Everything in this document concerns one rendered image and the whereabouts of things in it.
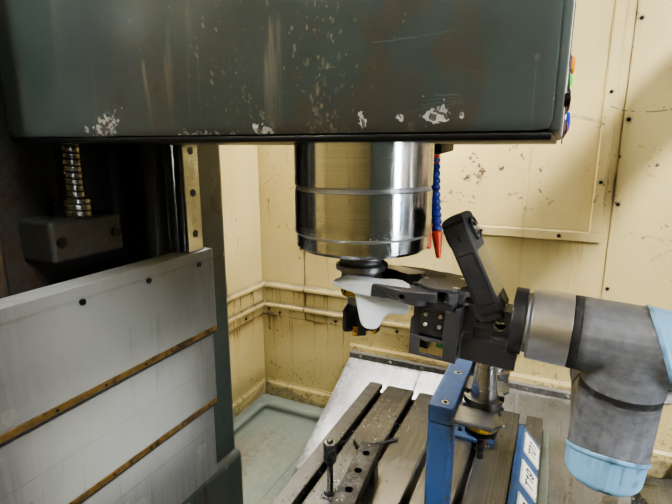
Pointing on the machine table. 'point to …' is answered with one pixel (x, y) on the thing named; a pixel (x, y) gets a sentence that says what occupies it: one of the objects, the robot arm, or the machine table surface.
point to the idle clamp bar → (365, 471)
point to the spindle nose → (363, 198)
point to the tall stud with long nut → (329, 464)
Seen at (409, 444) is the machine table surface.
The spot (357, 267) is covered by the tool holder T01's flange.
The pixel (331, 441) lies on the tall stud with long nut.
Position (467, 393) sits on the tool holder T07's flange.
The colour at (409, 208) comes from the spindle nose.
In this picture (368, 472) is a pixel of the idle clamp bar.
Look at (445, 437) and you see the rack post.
